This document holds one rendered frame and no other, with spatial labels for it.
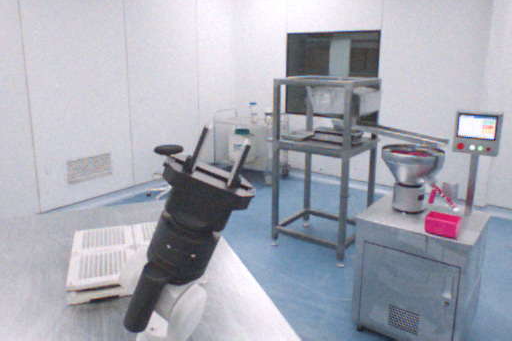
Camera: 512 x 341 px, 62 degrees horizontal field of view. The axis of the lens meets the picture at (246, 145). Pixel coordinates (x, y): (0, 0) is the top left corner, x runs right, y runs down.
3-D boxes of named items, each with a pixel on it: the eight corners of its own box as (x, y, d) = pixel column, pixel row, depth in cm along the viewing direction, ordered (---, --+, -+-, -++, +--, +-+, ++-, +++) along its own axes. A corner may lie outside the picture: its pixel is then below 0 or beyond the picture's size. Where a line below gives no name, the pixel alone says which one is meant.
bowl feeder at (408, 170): (368, 210, 261) (372, 150, 253) (389, 195, 288) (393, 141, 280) (454, 229, 231) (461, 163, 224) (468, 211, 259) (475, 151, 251)
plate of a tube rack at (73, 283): (71, 259, 167) (70, 255, 167) (135, 251, 175) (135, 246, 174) (65, 292, 145) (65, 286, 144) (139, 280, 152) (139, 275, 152)
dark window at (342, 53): (285, 113, 605) (286, 33, 582) (285, 113, 606) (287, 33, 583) (375, 122, 526) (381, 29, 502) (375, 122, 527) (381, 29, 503)
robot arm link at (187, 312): (211, 283, 61) (199, 328, 70) (164, 249, 64) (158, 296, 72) (182, 317, 56) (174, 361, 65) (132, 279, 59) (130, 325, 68)
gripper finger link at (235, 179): (246, 136, 56) (229, 176, 58) (244, 144, 53) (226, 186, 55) (257, 141, 56) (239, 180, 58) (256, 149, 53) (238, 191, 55)
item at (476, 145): (444, 214, 254) (455, 110, 241) (448, 209, 262) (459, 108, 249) (487, 223, 241) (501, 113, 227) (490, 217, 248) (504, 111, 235)
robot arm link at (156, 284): (223, 251, 62) (197, 308, 66) (167, 213, 66) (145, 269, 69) (179, 286, 52) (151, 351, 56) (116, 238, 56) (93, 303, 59)
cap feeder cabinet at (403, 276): (347, 331, 266) (354, 217, 250) (381, 292, 310) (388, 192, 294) (456, 376, 228) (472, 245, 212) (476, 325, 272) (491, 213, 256)
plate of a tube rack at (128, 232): (75, 235, 190) (74, 230, 190) (131, 228, 198) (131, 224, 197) (71, 259, 168) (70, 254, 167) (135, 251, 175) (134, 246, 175)
